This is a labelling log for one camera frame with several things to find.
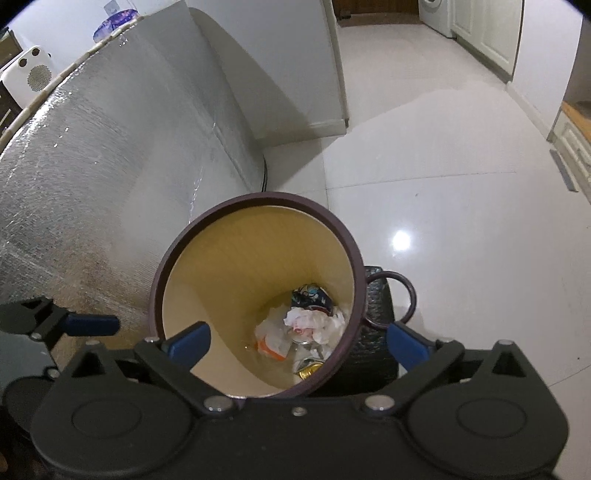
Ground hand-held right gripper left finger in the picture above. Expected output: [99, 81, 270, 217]
[69, 322, 234, 414]

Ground trash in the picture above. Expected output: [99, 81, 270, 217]
[283, 307, 348, 359]

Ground crushed blue soda can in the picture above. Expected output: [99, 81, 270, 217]
[290, 282, 336, 317]

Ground white washing machine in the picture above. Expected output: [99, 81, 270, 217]
[418, 0, 456, 38]

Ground purple patterned bag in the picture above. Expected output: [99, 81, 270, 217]
[92, 8, 140, 40]

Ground dark door mat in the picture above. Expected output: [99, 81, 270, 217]
[337, 14, 424, 27]

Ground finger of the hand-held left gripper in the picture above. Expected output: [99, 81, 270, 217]
[0, 298, 122, 354]

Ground white lower kitchen cabinets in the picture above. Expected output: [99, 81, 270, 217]
[450, 0, 525, 84]

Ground yellow bin with brown rim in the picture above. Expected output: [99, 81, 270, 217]
[148, 191, 415, 399]

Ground table with checkered cloth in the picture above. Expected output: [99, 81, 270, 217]
[0, 4, 267, 325]

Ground low cabinet with wooden top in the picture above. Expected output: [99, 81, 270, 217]
[547, 102, 591, 205]

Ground brown wooden door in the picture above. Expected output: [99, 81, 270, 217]
[332, 0, 421, 19]

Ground crushed gold foil cup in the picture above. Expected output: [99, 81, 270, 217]
[295, 357, 327, 382]

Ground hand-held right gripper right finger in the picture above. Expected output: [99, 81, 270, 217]
[362, 322, 532, 413]

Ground white orange wrapper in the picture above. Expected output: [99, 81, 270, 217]
[255, 318, 297, 359]

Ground white fan heater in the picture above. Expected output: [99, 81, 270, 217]
[0, 45, 54, 108]

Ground white dark drawer cabinet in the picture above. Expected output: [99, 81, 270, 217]
[0, 28, 24, 136]

